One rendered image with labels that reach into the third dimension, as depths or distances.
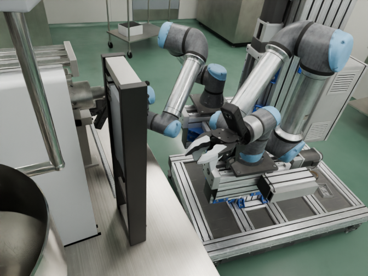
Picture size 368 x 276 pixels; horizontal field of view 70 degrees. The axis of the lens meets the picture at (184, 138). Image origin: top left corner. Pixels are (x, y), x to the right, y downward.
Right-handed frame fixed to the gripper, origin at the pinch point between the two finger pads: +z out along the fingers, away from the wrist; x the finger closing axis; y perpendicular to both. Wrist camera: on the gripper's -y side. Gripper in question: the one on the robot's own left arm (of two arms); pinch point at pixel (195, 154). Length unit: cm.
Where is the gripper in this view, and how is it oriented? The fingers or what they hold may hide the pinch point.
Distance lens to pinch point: 65.5
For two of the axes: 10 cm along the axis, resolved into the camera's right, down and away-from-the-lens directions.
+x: -6.8, -4.1, 6.1
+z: -7.4, 3.7, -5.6
